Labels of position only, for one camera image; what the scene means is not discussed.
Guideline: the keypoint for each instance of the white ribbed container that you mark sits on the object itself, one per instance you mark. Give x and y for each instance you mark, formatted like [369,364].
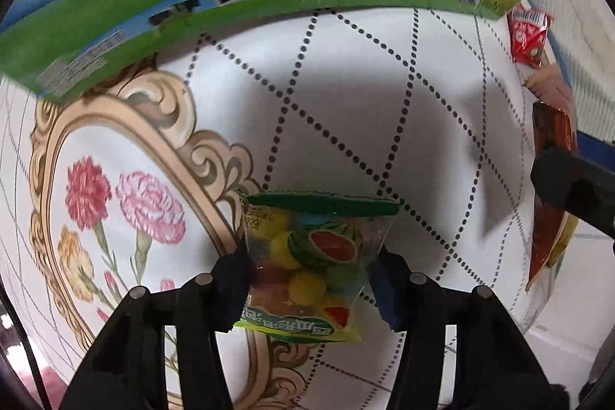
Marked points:
[581,35]

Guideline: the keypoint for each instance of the green bag of colourful candies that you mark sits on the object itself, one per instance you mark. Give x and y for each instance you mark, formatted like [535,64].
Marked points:
[307,266]

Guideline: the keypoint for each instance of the floral printed tablecloth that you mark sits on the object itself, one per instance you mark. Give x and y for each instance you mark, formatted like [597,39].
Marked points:
[384,102]

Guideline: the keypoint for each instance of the brown snack packet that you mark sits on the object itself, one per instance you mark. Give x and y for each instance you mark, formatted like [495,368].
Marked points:
[547,198]

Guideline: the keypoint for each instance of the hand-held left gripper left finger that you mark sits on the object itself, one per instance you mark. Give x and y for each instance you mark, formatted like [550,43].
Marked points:
[235,290]

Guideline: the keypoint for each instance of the small red snack packet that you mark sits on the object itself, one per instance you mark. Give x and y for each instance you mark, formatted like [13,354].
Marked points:
[526,38]

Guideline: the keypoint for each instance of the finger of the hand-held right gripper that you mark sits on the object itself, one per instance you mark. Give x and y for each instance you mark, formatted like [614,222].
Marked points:
[571,184]

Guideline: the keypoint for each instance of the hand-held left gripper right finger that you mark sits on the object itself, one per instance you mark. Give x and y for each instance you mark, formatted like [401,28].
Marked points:
[387,290]

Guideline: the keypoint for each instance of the pale pink snack packet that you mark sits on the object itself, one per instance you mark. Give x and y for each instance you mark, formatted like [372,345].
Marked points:
[552,86]

